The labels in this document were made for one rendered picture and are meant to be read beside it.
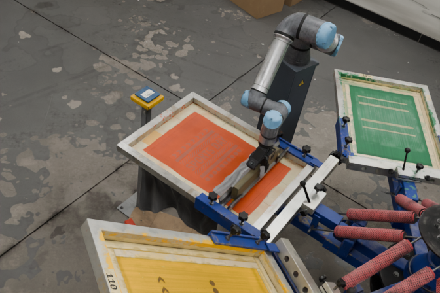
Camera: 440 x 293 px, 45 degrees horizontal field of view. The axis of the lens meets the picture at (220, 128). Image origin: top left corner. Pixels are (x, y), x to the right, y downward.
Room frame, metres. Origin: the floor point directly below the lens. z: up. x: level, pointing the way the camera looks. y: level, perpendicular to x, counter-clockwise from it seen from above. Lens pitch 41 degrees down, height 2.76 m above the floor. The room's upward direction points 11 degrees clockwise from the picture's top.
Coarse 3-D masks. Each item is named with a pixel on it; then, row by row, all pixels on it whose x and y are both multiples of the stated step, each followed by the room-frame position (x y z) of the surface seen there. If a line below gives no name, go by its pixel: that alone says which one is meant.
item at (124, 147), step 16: (192, 96) 2.22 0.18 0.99; (176, 112) 2.08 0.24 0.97; (224, 112) 2.13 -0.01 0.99; (144, 128) 1.90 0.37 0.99; (240, 128) 2.06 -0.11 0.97; (256, 128) 2.06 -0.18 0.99; (128, 144) 1.77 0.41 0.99; (144, 160) 1.68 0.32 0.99; (160, 176) 1.62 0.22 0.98; (304, 176) 1.78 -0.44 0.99; (192, 192) 1.55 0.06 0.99; (288, 192) 1.66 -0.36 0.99; (272, 208) 1.54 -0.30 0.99; (256, 224) 1.44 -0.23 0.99
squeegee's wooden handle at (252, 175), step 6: (276, 150) 1.84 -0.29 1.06; (270, 156) 1.80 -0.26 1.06; (276, 156) 1.85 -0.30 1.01; (270, 162) 1.80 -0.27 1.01; (258, 168) 1.70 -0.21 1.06; (246, 174) 1.65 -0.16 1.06; (252, 174) 1.66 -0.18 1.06; (258, 174) 1.70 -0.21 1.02; (240, 180) 1.61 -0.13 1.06; (246, 180) 1.62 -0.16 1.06; (252, 180) 1.66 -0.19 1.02; (234, 186) 1.56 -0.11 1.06; (240, 186) 1.57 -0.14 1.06; (246, 186) 1.62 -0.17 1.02; (234, 192) 1.56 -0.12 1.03; (240, 192) 1.58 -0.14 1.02; (234, 198) 1.55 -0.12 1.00
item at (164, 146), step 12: (168, 132) 1.94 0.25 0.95; (156, 144) 1.84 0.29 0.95; (168, 144) 1.86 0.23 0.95; (180, 144) 1.87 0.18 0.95; (156, 156) 1.76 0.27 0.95; (168, 156) 1.77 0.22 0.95; (180, 168) 1.71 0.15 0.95; (228, 168) 1.77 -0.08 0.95; (192, 180) 1.65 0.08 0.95; (204, 180) 1.67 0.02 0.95; (216, 180) 1.68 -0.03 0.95; (252, 192) 1.65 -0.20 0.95; (264, 192) 1.66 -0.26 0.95; (228, 204) 1.55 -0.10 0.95; (240, 204) 1.56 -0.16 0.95; (252, 204) 1.58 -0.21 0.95
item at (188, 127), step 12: (192, 120) 2.06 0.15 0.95; (204, 120) 2.08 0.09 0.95; (180, 132) 1.96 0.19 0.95; (192, 132) 1.97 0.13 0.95; (216, 132) 2.01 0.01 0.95; (228, 132) 2.02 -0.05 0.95; (240, 144) 1.95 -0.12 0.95; (240, 156) 1.87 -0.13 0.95; (276, 168) 1.83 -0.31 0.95; (288, 168) 1.85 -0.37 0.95; (264, 180) 1.74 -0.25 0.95; (276, 180) 1.75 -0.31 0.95
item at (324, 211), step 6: (318, 210) 1.54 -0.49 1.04; (324, 210) 1.55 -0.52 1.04; (330, 210) 1.55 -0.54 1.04; (312, 216) 1.53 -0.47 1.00; (324, 216) 1.51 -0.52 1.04; (330, 216) 1.51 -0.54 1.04; (336, 216) 1.52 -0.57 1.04; (342, 216) 1.53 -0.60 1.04; (324, 222) 1.50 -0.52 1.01; (330, 222) 1.49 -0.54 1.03; (336, 222) 1.49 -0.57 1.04; (330, 228) 1.49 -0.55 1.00
